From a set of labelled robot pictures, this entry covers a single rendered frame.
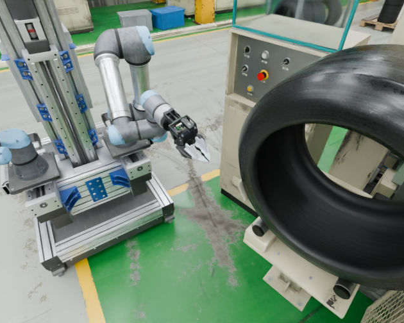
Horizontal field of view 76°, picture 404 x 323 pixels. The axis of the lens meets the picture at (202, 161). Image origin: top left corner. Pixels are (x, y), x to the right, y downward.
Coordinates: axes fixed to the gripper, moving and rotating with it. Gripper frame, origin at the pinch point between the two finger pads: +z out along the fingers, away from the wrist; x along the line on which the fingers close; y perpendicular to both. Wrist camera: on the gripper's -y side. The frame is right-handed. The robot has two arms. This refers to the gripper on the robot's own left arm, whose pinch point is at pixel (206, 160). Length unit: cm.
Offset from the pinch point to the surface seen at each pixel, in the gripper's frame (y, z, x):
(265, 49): -11, -40, 66
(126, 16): -176, -482, 154
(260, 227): -18.5, 21.5, 3.6
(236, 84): -35, -53, 59
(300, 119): 24.3, 19.4, 12.1
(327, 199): -22.4, 28.3, 30.2
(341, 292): -17, 49, 7
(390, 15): -233, -178, 582
